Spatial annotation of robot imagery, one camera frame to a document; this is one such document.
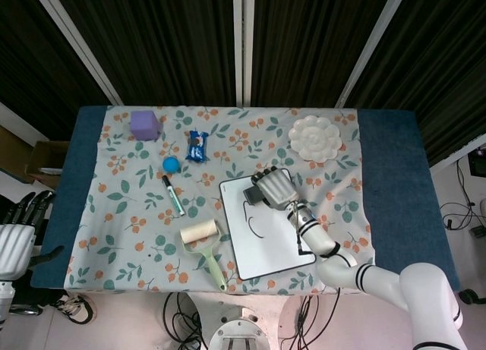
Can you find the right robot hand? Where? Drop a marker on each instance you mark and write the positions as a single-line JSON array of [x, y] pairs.
[[277, 188]]

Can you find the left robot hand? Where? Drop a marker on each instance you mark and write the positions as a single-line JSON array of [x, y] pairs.
[[17, 247]]

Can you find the grey whiteboard eraser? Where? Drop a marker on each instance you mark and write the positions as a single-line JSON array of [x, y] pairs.
[[250, 195]]

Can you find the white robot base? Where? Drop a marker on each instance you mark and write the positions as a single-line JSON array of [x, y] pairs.
[[239, 329]]

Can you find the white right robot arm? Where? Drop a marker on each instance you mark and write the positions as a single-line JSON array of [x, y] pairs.
[[379, 278]]

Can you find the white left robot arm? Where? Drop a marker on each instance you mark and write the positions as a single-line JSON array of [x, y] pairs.
[[4, 300]]

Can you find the green capped marker pen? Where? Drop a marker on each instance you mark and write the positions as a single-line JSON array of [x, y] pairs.
[[173, 196]]

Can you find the white flower paint palette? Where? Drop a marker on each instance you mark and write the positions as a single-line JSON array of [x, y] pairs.
[[315, 138]]

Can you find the white black sneaker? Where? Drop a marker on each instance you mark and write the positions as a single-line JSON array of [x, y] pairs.
[[77, 308]]

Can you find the blue cookie packet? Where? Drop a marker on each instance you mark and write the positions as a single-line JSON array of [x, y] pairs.
[[196, 147]]

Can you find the cardboard box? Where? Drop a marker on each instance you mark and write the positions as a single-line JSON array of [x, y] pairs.
[[45, 156]]

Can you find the green lint roller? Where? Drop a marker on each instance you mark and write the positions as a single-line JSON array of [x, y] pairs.
[[209, 260]]

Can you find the blue ball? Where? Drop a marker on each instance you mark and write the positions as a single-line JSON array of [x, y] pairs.
[[170, 164]]

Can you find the floral tablecloth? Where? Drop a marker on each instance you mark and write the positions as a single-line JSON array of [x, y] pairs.
[[125, 213]]

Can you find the blue felt table cover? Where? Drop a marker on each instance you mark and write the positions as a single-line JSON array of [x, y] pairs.
[[398, 175]]

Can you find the purple foam cube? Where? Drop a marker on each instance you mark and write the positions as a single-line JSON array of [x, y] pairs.
[[143, 125]]

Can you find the black curtain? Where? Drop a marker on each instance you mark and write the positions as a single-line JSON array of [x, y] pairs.
[[171, 35]]

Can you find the white whiteboard black frame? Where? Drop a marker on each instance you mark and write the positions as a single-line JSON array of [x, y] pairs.
[[269, 236]]

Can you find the white frame post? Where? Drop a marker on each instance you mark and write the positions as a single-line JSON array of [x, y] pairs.
[[76, 42], [372, 42], [243, 42]]

